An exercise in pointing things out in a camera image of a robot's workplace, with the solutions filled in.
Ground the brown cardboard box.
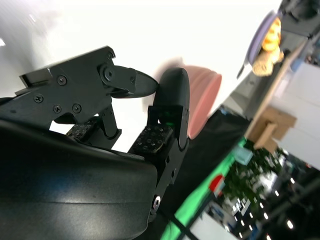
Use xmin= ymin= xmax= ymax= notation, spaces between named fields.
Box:
xmin=252 ymin=106 xmax=297 ymax=151

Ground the yellow plush toy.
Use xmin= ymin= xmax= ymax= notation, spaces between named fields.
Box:
xmin=251 ymin=17 xmax=286 ymax=77

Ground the purple plate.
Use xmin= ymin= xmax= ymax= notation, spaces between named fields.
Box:
xmin=236 ymin=10 xmax=281 ymax=79

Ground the green cloth strip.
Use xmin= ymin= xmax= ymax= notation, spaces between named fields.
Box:
xmin=161 ymin=138 xmax=248 ymax=240

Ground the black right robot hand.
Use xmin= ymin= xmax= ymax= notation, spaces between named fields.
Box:
xmin=0 ymin=45 xmax=192 ymax=240

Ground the black backdrop cloth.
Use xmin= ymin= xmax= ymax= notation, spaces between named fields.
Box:
xmin=154 ymin=107 xmax=251 ymax=226

